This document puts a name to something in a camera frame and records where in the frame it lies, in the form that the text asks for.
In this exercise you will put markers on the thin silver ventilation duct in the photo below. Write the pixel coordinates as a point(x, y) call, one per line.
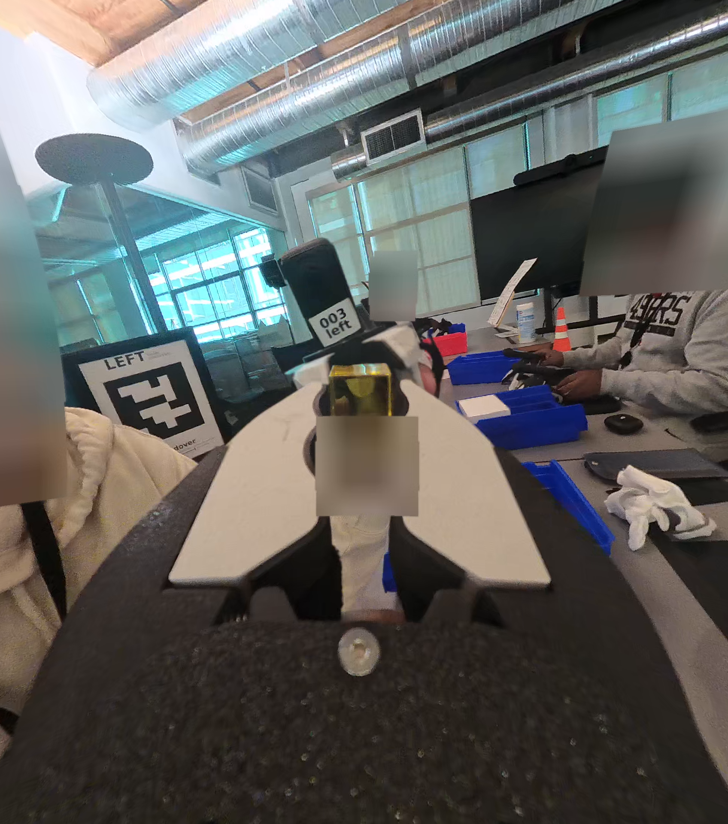
point(312, 129)

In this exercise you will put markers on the white crumpled cloth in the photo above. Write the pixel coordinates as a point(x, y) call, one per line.
point(654, 505)

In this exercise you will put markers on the white wipes canister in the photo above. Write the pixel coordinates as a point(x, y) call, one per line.
point(526, 323)

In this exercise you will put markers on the black stand with round top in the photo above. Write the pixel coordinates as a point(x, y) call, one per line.
point(93, 161)

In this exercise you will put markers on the small red bin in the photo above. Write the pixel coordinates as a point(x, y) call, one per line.
point(449, 341)

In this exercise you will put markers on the wall air vent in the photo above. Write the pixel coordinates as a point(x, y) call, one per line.
point(393, 136)

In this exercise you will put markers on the orange traffic cone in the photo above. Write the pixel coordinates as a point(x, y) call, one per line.
point(562, 331)

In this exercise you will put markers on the black framed marker poster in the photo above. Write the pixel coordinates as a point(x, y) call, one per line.
point(145, 392)

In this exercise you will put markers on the yellow transparent cube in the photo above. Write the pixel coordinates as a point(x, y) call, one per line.
point(361, 389)

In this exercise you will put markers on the black webcam bar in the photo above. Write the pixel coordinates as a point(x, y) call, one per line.
point(560, 167)

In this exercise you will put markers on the dark notebook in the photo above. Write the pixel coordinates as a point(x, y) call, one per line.
point(654, 465)

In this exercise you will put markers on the grey desk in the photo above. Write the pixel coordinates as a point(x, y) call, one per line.
point(647, 631)

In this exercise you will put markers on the person's left hand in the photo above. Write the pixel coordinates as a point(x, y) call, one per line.
point(432, 378)

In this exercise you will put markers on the large silver ventilation duct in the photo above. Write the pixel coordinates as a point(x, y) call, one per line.
point(241, 58)

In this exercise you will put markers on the blue plastic bin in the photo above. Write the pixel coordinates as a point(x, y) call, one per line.
point(570, 508)
point(483, 367)

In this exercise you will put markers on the black monitor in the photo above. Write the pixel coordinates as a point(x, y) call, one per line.
point(531, 238)

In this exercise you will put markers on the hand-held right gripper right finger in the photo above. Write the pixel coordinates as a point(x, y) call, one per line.
point(473, 515)

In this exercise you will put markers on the black computer mouse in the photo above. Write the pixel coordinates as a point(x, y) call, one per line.
point(623, 424)

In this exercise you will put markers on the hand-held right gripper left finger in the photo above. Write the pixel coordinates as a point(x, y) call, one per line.
point(248, 515)

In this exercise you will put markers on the blue bin with white box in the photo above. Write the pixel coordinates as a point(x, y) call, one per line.
point(525, 418)

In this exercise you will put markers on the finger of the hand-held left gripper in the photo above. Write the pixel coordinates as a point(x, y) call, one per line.
point(406, 351)
point(311, 375)

